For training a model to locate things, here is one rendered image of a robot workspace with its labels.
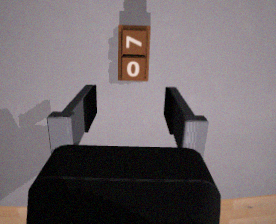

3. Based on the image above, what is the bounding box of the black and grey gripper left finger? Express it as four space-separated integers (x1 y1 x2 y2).
47 85 97 154

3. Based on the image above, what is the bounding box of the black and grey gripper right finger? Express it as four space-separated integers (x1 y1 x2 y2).
164 87 209 158

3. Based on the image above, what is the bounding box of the brown cube with white digit 0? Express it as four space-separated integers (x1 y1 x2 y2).
121 54 146 81

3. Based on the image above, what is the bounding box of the brown cube with white number 7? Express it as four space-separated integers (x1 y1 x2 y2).
121 29 147 55

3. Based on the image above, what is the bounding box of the brown rectangular tray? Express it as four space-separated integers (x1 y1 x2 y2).
118 25 151 81

